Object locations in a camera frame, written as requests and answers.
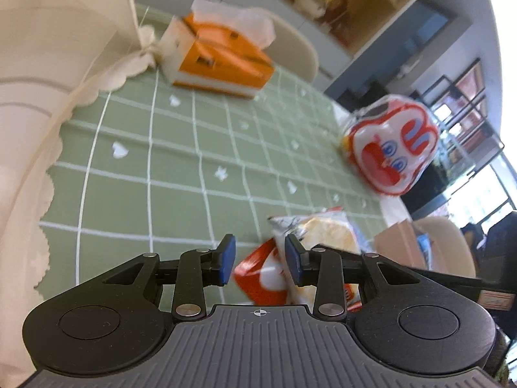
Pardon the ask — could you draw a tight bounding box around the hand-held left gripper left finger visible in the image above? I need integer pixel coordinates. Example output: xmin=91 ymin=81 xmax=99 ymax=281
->
xmin=102 ymin=234 xmax=237 ymax=321

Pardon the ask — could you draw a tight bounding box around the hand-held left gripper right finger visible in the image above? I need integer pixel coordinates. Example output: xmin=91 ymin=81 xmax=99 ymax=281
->
xmin=285 ymin=234 xmax=421 ymax=322

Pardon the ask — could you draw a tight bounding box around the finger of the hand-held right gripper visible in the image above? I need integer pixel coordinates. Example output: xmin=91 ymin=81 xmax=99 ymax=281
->
xmin=312 ymin=243 xmax=482 ymax=290

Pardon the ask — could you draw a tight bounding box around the blue snack packet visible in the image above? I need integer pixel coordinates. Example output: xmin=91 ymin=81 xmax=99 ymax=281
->
xmin=416 ymin=232 xmax=435 ymax=259

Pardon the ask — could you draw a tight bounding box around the clear cake packet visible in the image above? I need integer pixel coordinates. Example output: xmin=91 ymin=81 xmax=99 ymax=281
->
xmin=269 ymin=207 xmax=362 ymax=312

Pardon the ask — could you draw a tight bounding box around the pink cardboard box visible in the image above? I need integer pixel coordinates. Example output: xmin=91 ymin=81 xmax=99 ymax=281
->
xmin=374 ymin=218 xmax=429 ymax=269

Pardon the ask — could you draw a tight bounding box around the beige chair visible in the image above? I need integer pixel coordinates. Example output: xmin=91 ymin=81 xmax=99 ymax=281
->
xmin=258 ymin=12 xmax=320 ymax=85
xmin=412 ymin=215 xmax=477 ymax=279

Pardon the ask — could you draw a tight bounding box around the window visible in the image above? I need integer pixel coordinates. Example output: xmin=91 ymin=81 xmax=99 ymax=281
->
xmin=448 ymin=162 xmax=517 ymax=227

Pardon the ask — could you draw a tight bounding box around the black cabinet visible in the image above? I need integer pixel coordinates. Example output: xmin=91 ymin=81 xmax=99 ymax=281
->
xmin=404 ymin=162 xmax=457 ymax=215

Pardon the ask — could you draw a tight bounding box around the white red rabbit bag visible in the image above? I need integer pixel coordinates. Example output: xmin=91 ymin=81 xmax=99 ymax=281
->
xmin=339 ymin=94 xmax=441 ymax=198

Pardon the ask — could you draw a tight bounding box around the orange white tissue box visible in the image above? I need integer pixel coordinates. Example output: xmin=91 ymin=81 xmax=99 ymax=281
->
xmin=159 ymin=12 xmax=275 ymax=100

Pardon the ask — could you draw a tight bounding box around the white tissue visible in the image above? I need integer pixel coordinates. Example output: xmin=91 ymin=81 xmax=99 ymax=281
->
xmin=190 ymin=0 xmax=277 ymax=49

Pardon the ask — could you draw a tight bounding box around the brown lion plush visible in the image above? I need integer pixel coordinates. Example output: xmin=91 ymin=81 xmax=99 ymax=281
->
xmin=319 ymin=0 xmax=356 ymax=45

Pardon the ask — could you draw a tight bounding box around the white scalloped cloth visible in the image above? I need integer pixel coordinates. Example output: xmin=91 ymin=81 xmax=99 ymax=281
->
xmin=0 ymin=0 xmax=158 ymax=388

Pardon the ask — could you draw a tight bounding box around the black metal frame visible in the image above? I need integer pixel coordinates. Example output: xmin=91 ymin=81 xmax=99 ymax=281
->
xmin=416 ymin=59 xmax=505 ymax=178

